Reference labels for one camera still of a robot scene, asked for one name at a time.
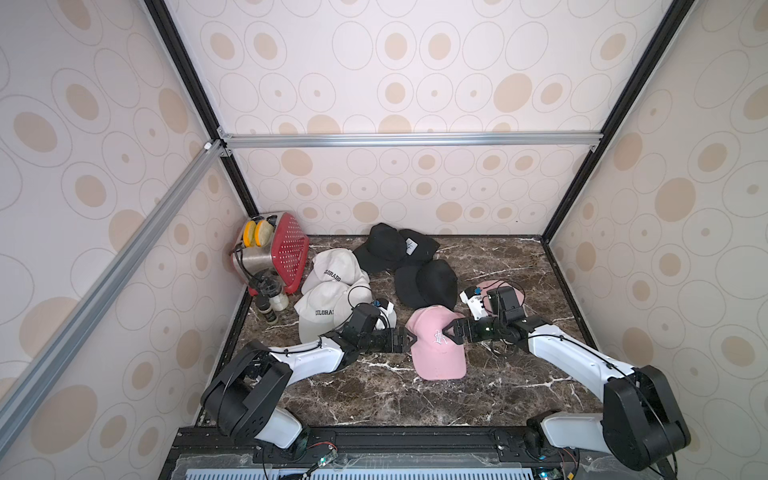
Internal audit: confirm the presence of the pink cap front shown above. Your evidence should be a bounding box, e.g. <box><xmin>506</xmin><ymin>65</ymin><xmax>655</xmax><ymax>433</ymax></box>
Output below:
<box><xmin>406</xmin><ymin>305</ymin><xmax>466</xmax><ymax>381</ymax></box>

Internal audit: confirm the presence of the pink LA cap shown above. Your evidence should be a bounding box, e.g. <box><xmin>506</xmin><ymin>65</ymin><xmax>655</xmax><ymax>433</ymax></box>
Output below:
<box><xmin>475</xmin><ymin>279</ymin><xmax>527</xmax><ymax>316</ymax></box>

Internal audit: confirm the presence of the black cap plain front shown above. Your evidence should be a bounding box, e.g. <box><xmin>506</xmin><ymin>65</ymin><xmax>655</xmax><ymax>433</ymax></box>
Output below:
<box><xmin>394</xmin><ymin>259</ymin><xmax>458</xmax><ymax>310</ymax></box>

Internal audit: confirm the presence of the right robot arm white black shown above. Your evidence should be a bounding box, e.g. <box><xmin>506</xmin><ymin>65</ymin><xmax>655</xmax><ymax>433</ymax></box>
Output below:
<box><xmin>436</xmin><ymin>286</ymin><xmax>691</xmax><ymax>479</ymax></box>

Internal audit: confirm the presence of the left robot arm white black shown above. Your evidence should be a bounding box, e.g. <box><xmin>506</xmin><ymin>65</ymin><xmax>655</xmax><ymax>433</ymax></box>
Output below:
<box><xmin>200</xmin><ymin>303</ymin><xmax>417</xmax><ymax>450</ymax></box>

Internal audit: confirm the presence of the white Colorado cap front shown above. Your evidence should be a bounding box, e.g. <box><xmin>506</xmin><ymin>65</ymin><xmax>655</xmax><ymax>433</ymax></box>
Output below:
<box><xmin>294</xmin><ymin>278</ymin><xmax>374</xmax><ymax>343</ymax></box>

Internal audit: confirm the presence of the white cap back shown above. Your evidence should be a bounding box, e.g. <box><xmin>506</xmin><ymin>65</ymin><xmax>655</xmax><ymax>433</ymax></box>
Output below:
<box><xmin>301</xmin><ymin>248</ymin><xmax>370</xmax><ymax>295</ymax></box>

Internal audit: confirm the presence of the black cap with white label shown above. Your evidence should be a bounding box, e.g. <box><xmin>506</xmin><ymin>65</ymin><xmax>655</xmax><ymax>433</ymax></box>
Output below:
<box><xmin>398</xmin><ymin>229</ymin><xmax>440</xmax><ymax>266</ymax></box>

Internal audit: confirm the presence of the black cap back left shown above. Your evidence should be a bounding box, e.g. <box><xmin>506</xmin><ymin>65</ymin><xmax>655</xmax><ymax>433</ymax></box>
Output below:
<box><xmin>353</xmin><ymin>223</ymin><xmax>406</xmax><ymax>275</ymax></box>

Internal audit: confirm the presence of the small dark bottle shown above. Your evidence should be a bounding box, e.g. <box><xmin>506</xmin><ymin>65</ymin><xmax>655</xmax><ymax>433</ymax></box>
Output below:
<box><xmin>254</xmin><ymin>295</ymin><xmax>278</xmax><ymax>325</ymax></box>

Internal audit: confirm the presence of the clear bottle black cap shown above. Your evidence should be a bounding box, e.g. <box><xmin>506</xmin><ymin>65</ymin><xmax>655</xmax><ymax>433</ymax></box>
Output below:
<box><xmin>254</xmin><ymin>270</ymin><xmax>290</xmax><ymax>312</ymax></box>

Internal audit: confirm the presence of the yellow sponge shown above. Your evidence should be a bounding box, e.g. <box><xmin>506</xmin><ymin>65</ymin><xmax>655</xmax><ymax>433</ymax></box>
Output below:
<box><xmin>242</xmin><ymin>219</ymin><xmax>275</xmax><ymax>248</ymax></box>

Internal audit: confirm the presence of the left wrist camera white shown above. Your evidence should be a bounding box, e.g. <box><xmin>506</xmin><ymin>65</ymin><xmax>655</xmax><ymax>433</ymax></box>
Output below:
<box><xmin>373</xmin><ymin>298</ymin><xmax>397</xmax><ymax>330</ymax></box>

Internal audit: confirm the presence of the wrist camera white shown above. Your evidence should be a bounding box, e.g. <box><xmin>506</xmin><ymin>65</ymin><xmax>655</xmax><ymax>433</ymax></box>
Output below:
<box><xmin>459</xmin><ymin>287</ymin><xmax>488</xmax><ymax>321</ymax></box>
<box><xmin>373</xmin><ymin>298</ymin><xmax>397</xmax><ymax>330</ymax></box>

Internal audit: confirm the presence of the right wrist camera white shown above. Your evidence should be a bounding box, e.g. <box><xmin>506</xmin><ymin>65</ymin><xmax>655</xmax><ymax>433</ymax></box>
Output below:
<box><xmin>459</xmin><ymin>287</ymin><xmax>488</xmax><ymax>321</ymax></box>

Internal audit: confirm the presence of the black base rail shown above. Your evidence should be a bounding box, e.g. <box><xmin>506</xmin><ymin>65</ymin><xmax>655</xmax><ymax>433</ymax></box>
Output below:
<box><xmin>160</xmin><ymin>426</ymin><xmax>656</xmax><ymax>479</ymax></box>

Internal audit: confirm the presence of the horizontal aluminium rail back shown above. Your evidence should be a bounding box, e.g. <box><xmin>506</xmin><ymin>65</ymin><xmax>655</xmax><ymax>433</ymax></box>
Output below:
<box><xmin>223</xmin><ymin>130</ymin><xmax>603</xmax><ymax>149</ymax></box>

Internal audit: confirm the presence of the aluminium rail left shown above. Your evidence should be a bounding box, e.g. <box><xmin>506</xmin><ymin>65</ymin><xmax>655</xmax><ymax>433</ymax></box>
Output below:
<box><xmin>1</xmin><ymin>139</ymin><xmax>225</xmax><ymax>455</ymax></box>

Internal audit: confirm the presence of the black frame post left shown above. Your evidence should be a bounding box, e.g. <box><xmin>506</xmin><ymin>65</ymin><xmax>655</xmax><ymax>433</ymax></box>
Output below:
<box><xmin>143</xmin><ymin>0</ymin><xmax>259</xmax><ymax>217</ymax></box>

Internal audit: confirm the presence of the black frame post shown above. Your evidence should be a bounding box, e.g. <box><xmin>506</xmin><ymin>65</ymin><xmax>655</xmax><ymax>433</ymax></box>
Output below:
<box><xmin>541</xmin><ymin>0</ymin><xmax>695</xmax><ymax>246</ymax></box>
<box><xmin>143</xmin><ymin>0</ymin><xmax>259</xmax><ymax>217</ymax></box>

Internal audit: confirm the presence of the black frame post right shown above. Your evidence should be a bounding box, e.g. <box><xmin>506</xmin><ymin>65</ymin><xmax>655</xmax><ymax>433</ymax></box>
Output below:
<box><xmin>541</xmin><ymin>0</ymin><xmax>695</xmax><ymax>246</ymax></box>

